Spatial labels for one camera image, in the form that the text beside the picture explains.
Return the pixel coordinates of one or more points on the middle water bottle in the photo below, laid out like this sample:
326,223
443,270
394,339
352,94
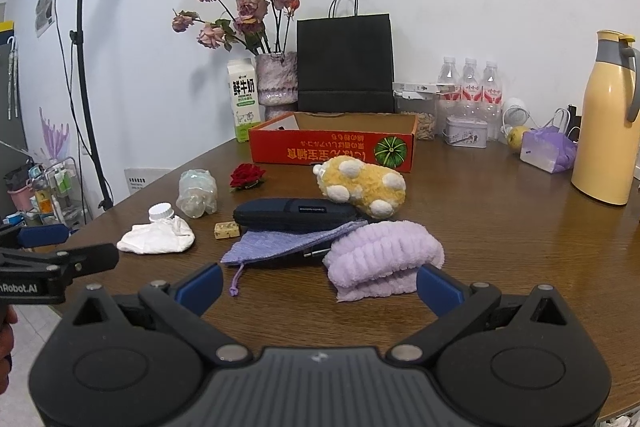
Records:
470,90

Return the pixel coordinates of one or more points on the yellow green apple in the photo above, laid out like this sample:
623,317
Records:
515,138

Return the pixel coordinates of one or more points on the navy zip case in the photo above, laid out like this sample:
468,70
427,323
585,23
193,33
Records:
302,215

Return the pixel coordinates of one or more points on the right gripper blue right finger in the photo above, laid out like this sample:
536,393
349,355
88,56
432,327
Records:
438,291

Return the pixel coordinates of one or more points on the dried pink roses bouquet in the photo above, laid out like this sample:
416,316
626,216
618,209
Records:
259,26

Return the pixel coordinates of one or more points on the clear jar with seeds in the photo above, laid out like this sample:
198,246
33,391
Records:
421,105

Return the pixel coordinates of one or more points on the person's left hand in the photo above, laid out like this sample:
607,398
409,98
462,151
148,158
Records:
8,318

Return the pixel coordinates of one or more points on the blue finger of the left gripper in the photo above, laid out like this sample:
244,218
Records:
45,235

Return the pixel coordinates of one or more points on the iridescent plastic bag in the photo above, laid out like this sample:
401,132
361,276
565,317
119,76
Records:
197,193

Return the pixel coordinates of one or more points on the wire storage rack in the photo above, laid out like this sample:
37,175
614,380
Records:
51,195

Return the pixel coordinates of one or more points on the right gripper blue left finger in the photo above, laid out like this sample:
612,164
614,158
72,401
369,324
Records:
198,291

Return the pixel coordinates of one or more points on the yellow white plush toy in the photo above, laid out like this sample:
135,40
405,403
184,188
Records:
374,190

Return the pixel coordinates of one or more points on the purple fluffy headband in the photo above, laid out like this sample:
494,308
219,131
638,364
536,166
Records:
381,260

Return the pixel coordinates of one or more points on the right water bottle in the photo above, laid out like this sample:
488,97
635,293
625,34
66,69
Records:
492,100

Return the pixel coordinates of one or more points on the white bottle cap jar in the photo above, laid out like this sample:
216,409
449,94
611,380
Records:
161,211

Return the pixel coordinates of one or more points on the milk carton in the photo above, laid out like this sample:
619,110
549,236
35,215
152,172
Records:
244,97

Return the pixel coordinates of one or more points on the wall poster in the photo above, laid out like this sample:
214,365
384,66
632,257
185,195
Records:
44,16

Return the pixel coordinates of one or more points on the yellow thermos jug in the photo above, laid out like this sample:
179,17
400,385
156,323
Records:
608,142

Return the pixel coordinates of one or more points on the purple textured vase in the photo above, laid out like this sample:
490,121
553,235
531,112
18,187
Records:
277,83

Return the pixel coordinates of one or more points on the white round desk device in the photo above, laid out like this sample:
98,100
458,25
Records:
514,114

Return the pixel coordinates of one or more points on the white pink flat carton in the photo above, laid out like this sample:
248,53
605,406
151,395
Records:
436,88

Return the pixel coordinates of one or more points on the black paper bag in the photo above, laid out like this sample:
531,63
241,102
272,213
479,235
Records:
345,62

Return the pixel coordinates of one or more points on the small white tin box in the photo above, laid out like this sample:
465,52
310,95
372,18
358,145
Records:
465,132

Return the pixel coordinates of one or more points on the red rose flower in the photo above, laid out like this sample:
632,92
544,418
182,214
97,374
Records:
246,176

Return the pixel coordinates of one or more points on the purple drawstring pouch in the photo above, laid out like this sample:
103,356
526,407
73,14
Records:
261,246

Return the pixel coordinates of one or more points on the black charger plug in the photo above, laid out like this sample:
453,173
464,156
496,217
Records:
574,119

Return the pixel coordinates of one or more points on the red cardboard box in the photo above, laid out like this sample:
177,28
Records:
305,139

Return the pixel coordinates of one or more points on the purple tissue pack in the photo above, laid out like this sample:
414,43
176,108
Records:
548,149

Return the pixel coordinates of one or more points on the white cloth sock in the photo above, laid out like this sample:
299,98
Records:
165,236

